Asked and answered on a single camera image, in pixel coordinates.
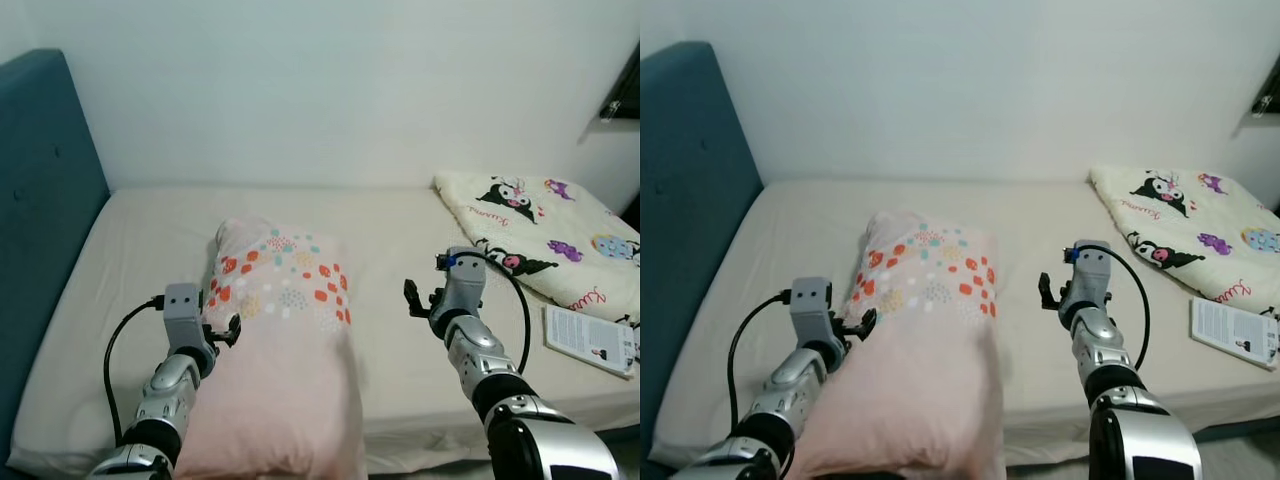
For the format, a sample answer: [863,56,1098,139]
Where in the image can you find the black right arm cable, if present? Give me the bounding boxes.
[455,250,533,379]
[1085,245,1152,371]

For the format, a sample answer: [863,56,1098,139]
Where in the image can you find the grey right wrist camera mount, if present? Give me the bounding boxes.
[438,247,489,316]
[1063,240,1113,307]

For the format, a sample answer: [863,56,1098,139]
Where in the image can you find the cream mattress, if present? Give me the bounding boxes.
[650,180,1280,471]
[5,183,641,476]

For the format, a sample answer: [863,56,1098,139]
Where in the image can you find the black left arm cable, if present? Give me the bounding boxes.
[727,290,793,436]
[103,296,166,448]

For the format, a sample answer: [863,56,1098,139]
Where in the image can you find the cream cartoon print blanket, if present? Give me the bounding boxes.
[432,170,641,323]
[1088,165,1280,313]

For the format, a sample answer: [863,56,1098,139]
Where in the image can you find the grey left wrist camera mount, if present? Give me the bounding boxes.
[162,283,216,351]
[790,278,847,346]

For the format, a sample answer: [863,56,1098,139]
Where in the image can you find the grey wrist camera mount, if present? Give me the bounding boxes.
[162,283,216,351]
[438,247,489,316]
[790,278,847,346]
[1063,240,1113,307]

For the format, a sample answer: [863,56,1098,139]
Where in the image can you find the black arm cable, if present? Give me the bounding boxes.
[455,250,533,379]
[1085,245,1152,371]
[727,290,793,436]
[103,296,166,448]

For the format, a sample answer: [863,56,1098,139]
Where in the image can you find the white printed booklet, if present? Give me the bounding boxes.
[1190,297,1280,369]
[543,303,639,379]

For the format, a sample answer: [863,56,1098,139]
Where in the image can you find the pink dotted pillow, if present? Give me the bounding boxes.
[172,215,369,480]
[790,210,1004,480]

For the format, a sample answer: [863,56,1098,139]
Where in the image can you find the teal upholstered headboard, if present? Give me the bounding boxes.
[640,40,766,471]
[0,48,111,471]

